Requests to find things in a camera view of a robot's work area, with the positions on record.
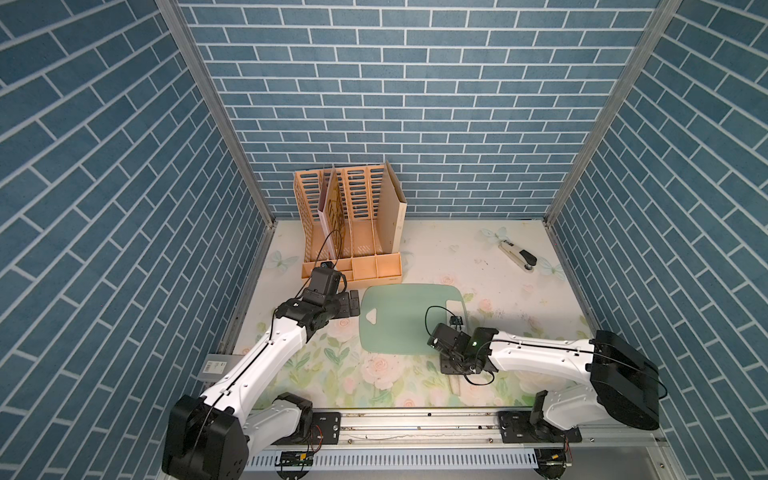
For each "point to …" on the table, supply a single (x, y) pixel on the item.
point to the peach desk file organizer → (353, 218)
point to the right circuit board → (552, 462)
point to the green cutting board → (400, 318)
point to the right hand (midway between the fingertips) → (446, 367)
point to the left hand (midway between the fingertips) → (350, 300)
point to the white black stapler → (521, 256)
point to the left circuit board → (295, 459)
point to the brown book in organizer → (332, 214)
